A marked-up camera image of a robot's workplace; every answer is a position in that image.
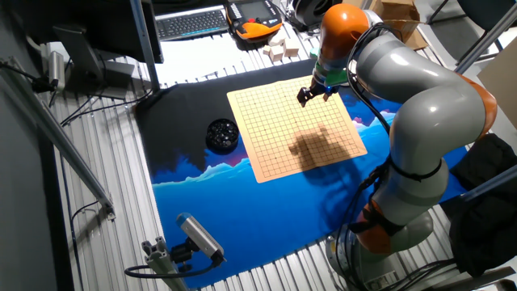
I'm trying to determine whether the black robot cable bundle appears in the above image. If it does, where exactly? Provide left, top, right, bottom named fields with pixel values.
left=334, top=22, right=457, bottom=291

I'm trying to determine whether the flat cardboard sheet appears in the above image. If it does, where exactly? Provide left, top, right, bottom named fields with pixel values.
left=403, top=27, right=429, bottom=52

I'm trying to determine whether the black round spool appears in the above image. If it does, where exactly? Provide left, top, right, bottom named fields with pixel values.
left=292, top=0, right=332, bottom=27

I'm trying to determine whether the short aluminium profile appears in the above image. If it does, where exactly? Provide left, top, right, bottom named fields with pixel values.
left=141, top=237, right=189, bottom=291

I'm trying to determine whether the black camera ball mount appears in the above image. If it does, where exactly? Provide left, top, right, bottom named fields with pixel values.
left=169, top=238, right=195, bottom=272

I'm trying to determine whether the green grey wrist mount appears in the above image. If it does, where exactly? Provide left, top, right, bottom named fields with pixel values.
left=313, top=60, right=351, bottom=88

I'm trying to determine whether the black plug with cable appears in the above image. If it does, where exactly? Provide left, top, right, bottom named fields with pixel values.
left=0, top=60, right=57, bottom=95

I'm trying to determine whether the brown cardboard box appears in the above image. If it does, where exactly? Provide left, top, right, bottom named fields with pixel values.
left=369, top=0, right=421, bottom=41

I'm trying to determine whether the white paper sheet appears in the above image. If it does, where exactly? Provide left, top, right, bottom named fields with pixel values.
left=155, top=32, right=284, bottom=86

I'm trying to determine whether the grey cylindrical device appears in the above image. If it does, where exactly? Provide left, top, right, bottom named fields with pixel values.
left=47, top=50, right=66, bottom=92

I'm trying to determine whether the dark office chair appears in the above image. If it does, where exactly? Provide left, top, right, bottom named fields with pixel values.
left=427, top=0, right=517, bottom=65

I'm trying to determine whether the orange black teach pendant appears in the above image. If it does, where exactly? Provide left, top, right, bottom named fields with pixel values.
left=225, top=0, right=284, bottom=41

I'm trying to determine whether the black bowl of black stones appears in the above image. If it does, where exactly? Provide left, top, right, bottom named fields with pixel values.
left=205, top=118, right=241, bottom=155

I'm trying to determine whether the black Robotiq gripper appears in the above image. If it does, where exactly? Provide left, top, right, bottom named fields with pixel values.
left=296, top=77, right=340, bottom=108

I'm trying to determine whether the aluminium frame post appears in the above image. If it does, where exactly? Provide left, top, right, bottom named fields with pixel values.
left=128, top=0, right=162, bottom=92

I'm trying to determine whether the grey depth camera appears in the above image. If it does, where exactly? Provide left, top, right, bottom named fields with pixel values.
left=176, top=213, right=227, bottom=264

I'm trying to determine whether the tan Go board sheet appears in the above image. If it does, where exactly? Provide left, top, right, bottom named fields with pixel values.
left=226, top=74, right=368, bottom=184

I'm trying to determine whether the black computer keyboard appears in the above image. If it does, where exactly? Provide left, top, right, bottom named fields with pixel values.
left=154, top=4, right=229, bottom=43

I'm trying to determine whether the long aluminium frame bar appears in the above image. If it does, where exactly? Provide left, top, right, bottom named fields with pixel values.
left=423, top=265, right=517, bottom=291
left=0, top=56, right=117, bottom=221
left=460, top=164, right=517, bottom=203
left=454, top=2, right=517, bottom=75

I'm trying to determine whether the thin black table cable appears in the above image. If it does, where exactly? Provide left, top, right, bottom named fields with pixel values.
left=60, top=86, right=154, bottom=127

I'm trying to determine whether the black bag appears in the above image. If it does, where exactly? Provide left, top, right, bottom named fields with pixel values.
left=439, top=133, right=517, bottom=278

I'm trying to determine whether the black computer monitor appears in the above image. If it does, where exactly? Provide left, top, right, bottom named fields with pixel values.
left=11, top=0, right=165, bottom=101

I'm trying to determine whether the tan flat panel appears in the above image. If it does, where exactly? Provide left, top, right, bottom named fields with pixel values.
left=477, top=48, right=517, bottom=130

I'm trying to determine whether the blue and black table mat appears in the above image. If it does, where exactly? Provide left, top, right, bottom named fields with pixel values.
left=134, top=58, right=469, bottom=289

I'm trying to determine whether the black camera cable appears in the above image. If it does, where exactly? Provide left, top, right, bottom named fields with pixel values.
left=124, top=258, right=221, bottom=280

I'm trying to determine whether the white rounded block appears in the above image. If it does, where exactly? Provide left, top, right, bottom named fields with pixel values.
left=268, top=30, right=288, bottom=47

